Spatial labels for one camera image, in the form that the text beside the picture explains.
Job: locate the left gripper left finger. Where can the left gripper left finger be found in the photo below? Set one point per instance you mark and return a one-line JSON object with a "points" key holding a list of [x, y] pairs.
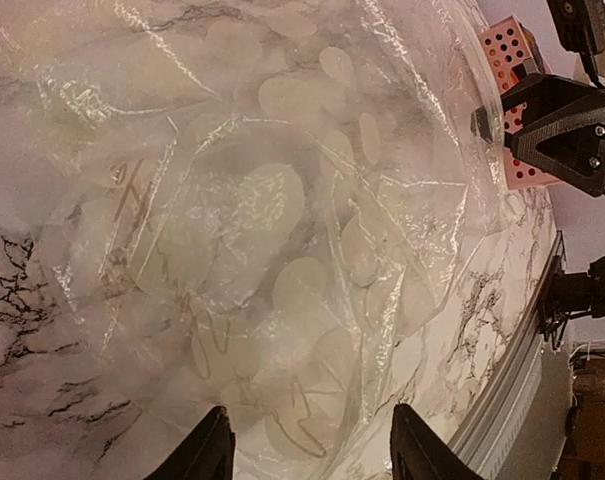
{"points": [[197, 445]]}

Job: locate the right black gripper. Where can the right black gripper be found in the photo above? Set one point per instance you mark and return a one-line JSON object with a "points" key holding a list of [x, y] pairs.
{"points": [[562, 131]]}

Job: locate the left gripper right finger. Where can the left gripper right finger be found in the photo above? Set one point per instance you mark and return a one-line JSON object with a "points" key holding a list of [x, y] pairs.
{"points": [[418, 453]]}

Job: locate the clear zip top bag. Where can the clear zip top bag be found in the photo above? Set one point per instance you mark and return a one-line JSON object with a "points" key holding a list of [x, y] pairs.
{"points": [[234, 205]]}

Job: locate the front aluminium rail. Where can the front aluminium rail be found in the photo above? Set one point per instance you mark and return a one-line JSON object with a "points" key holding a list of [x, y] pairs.
{"points": [[514, 431]]}

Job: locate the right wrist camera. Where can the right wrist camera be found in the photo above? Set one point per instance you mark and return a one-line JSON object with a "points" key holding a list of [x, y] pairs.
{"points": [[580, 26]]}

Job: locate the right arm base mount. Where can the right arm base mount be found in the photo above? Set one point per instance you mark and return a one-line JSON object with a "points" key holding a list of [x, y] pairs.
{"points": [[565, 296]]}

